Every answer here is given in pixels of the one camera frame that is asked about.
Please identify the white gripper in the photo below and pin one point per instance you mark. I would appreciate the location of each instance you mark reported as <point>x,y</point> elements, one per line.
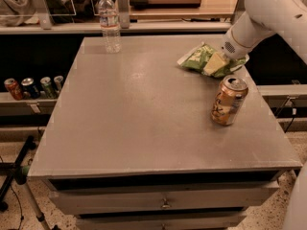
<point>232,49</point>

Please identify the green jalapeno chip bag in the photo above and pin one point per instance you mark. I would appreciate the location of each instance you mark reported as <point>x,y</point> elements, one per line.
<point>197,58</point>

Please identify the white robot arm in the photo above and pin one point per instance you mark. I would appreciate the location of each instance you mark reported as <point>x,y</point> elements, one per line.
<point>262,19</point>

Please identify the clear plastic water bottle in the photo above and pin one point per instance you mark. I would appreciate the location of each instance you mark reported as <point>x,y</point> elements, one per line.
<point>110,26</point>

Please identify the orange soda can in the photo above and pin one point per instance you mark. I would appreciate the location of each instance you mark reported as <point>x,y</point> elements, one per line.
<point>229,100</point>

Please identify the grey drawer cabinet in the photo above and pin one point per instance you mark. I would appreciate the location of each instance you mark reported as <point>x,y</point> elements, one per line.
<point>136,119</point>

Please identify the silver soda can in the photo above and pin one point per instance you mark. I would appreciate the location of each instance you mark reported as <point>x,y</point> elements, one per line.
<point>58,80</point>

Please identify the green soda can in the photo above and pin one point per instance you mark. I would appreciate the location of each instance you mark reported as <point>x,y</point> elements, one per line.
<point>48,88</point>

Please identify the dark blue soda can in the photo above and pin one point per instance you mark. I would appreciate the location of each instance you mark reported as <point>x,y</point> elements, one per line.
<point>30,86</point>

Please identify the red soda can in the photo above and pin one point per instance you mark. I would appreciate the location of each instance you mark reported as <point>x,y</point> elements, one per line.
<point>14,88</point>

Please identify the grey cloth bundle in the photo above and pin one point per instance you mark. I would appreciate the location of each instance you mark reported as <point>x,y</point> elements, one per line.
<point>16,12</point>

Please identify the middle metal bracket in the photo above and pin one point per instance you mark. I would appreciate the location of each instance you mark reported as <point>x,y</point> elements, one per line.
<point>124,13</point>

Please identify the upper drawer with handle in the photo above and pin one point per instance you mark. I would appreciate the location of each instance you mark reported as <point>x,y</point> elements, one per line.
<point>173,197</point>

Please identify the drawer with handle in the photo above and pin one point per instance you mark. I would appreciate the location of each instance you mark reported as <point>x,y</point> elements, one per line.
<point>179,221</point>
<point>173,197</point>

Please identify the lower drawer with handle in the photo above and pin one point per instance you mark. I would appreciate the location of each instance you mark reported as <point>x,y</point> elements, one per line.
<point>179,221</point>

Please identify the grey shelf rail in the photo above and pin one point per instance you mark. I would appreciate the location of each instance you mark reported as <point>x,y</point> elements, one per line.
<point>11,107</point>

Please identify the left metal bracket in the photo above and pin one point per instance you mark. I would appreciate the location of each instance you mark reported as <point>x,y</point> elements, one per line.
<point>43,14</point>

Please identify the black stand with cable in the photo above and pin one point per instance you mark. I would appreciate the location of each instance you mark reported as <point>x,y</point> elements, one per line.
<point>14,171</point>

